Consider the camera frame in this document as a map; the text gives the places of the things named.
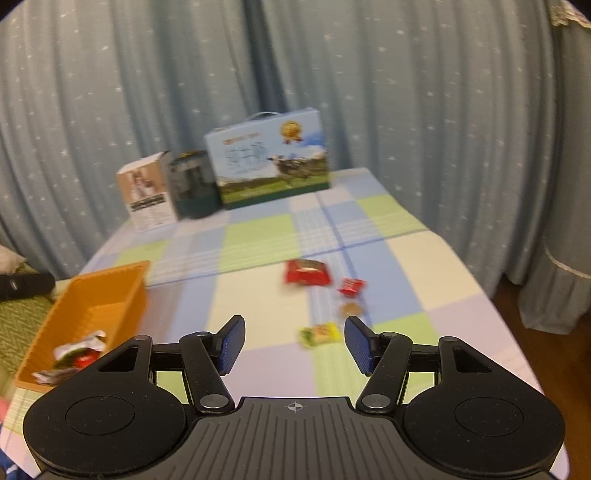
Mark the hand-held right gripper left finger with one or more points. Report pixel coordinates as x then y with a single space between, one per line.
231 344

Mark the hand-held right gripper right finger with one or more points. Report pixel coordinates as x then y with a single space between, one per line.
359 344

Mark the small red candy corner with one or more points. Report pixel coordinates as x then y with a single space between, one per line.
352 309

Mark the yellow-green candy packet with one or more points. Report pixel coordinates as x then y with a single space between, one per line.
321 334

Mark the small red candy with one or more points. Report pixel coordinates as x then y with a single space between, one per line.
352 287

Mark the green and white snack packet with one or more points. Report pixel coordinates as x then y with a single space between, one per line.
78 346

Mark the orange plastic tray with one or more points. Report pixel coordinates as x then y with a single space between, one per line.
106 295

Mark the red snack packet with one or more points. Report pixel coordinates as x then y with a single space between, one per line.
85 359
307 273

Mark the beige embroidered pillow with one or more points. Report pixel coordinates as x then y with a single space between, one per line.
9 258

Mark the green chevron pillow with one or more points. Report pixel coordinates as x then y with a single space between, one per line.
23 332

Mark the checked pastel tablecloth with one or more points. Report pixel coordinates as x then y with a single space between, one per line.
415 286

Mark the pink ribbed cloth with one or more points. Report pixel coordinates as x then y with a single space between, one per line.
3 408

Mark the white product box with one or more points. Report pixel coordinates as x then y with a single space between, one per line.
147 194

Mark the glass jar with dark lid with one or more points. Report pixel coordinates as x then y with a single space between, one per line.
194 184

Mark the blue milk carton box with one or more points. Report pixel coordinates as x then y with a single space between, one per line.
263 161

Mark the blue lace-trimmed cloth cover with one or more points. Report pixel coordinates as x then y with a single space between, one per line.
568 184

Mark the blue star-print curtain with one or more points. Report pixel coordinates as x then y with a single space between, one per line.
323 55

